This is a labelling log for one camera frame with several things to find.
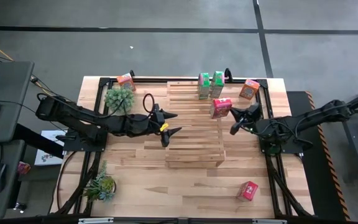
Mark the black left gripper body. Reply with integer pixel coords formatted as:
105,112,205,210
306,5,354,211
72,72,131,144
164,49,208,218
147,103,170,148

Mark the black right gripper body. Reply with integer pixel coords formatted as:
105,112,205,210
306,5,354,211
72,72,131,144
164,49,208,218
241,103,262,127

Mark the red cereal box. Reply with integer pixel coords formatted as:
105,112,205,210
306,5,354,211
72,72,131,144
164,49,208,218
236,180,260,202
209,97,233,120

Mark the orange cereal box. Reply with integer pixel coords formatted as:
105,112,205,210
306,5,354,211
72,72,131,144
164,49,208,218
239,78,261,101
116,72,137,93

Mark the green cereal box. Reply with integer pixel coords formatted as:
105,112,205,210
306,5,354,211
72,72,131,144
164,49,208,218
209,70,226,98
197,72,211,100

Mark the wooden slatted shelf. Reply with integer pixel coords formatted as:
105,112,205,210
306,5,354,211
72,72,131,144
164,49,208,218
165,80,226,169

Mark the round pale green succulent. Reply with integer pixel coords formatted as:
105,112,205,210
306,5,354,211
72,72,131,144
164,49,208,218
103,86,135,114

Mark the spiky green succulent plant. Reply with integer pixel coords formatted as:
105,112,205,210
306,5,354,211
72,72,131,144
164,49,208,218
82,160,117,205

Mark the black mat hazard stripe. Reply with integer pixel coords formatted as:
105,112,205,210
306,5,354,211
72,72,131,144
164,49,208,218
286,90,352,222

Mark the black metal stand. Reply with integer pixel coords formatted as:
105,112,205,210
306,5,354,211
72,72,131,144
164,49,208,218
321,80,358,184

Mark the white printed carton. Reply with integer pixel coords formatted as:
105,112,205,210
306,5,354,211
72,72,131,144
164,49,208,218
34,129,67,166

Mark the small pink item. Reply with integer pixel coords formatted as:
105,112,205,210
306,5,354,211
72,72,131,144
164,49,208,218
17,161,32,175

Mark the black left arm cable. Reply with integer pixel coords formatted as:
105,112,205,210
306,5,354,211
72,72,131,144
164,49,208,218
37,92,157,121

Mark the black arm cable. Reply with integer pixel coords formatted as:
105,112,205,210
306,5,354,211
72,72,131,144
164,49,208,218
244,119,315,150
37,92,157,121

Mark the black aluminium table frame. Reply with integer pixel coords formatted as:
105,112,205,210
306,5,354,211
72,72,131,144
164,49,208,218
54,76,315,218

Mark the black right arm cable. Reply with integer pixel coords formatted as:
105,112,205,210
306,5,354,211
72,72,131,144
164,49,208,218
244,119,315,150

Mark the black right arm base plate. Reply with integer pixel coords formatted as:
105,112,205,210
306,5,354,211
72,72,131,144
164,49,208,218
258,129,313,155

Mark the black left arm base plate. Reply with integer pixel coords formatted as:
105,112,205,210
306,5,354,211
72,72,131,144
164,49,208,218
61,129,109,153

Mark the black floor cable loop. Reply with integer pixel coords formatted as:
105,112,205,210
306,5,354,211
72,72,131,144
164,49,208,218
55,151,76,213

